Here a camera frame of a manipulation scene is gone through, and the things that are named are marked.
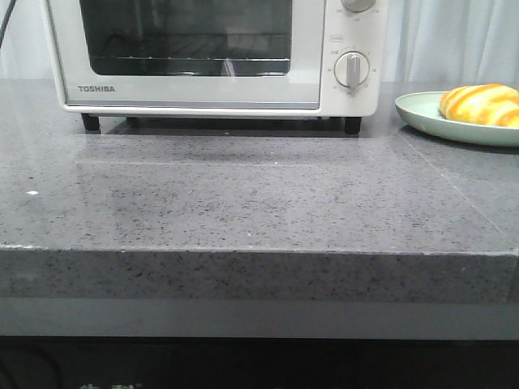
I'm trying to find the metal wire oven rack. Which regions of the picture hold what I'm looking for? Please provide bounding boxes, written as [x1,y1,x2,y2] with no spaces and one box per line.
[89,33,291,77]

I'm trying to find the upper temperature knob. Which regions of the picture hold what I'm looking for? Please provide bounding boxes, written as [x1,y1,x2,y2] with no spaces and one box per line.
[341,0,375,13]

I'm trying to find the light green plate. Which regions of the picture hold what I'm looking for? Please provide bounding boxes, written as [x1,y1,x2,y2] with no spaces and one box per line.
[395,92,518,147]

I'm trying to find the yellow striped bread roll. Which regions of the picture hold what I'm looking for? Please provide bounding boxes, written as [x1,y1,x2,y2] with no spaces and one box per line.
[439,83,518,128]

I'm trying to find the glass oven door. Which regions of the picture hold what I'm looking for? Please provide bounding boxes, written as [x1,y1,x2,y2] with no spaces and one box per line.
[43,1,325,109]

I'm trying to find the black cable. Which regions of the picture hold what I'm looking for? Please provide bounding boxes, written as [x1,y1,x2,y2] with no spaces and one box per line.
[0,0,17,41]

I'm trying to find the white Toshiba toaster oven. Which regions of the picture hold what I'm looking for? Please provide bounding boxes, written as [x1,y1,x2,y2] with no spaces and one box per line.
[41,0,389,134]

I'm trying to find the lower timer knob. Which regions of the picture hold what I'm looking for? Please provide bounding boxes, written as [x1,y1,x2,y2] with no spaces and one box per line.
[334,52,370,88]

